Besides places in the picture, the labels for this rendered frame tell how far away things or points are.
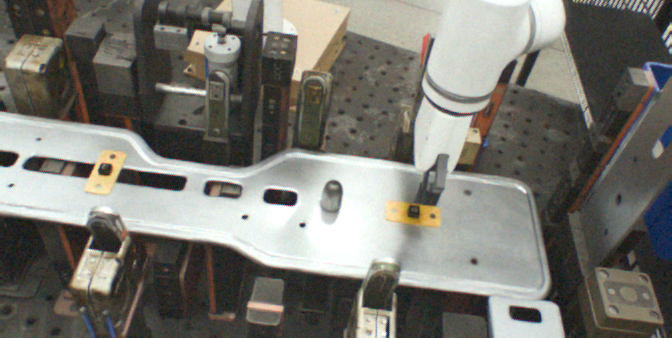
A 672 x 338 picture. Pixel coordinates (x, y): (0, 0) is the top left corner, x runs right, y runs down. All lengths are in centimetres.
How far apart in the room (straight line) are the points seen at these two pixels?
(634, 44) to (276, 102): 78
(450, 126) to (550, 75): 237
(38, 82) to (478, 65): 68
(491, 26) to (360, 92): 95
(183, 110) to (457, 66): 57
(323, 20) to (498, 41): 98
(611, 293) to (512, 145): 73
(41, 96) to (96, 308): 39
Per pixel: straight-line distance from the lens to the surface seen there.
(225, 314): 113
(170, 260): 100
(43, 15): 122
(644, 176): 87
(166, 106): 110
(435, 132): 73
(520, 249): 94
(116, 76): 104
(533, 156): 154
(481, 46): 66
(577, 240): 100
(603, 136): 106
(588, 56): 132
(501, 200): 99
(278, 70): 99
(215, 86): 96
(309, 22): 159
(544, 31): 72
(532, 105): 169
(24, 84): 107
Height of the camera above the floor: 171
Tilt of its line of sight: 46 degrees down
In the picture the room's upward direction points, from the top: 10 degrees clockwise
